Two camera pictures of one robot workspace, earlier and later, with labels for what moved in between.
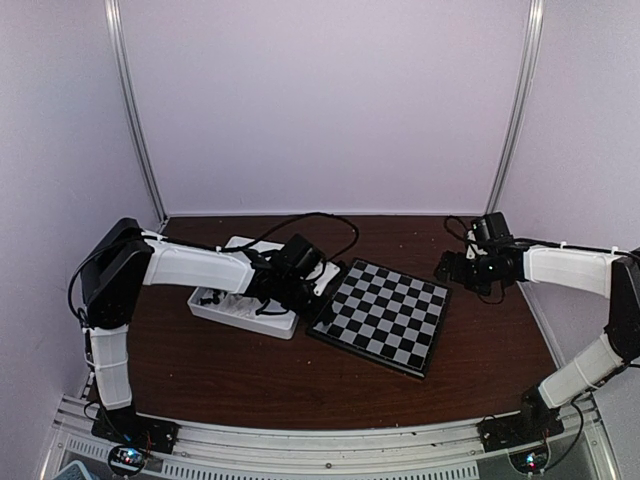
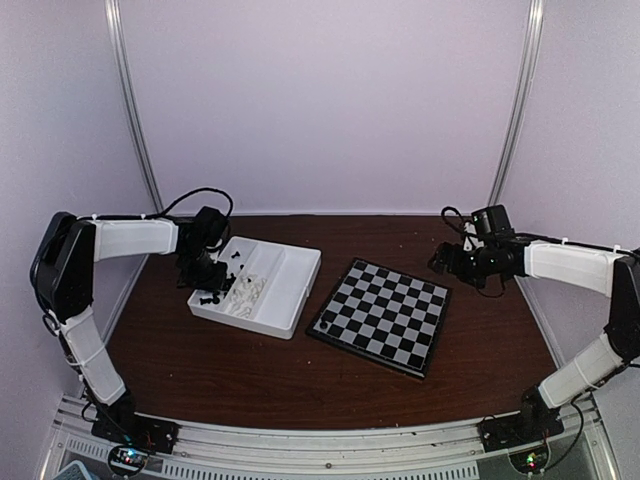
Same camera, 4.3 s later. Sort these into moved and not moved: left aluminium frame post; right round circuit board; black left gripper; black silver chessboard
Moved: black left gripper
Not moved: left aluminium frame post; right round circuit board; black silver chessboard
